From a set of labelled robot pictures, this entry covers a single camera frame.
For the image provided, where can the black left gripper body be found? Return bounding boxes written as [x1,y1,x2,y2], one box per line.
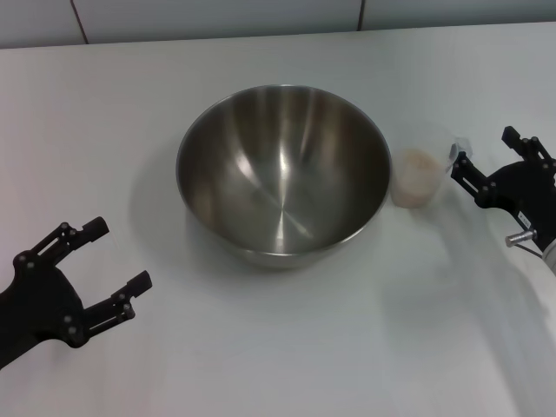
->
[0,249,89,371]

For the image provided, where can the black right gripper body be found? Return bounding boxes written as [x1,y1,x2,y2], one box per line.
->
[474,159,556,254]

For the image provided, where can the clear plastic measuring cup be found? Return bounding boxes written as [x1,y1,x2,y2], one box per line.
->
[390,125,475,209]

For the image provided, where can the white rice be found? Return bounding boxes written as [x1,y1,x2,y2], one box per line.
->
[393,149,448,209]

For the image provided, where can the stainless steel mixing bowl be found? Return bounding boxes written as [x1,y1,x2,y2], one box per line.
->
[175,83,391,269]

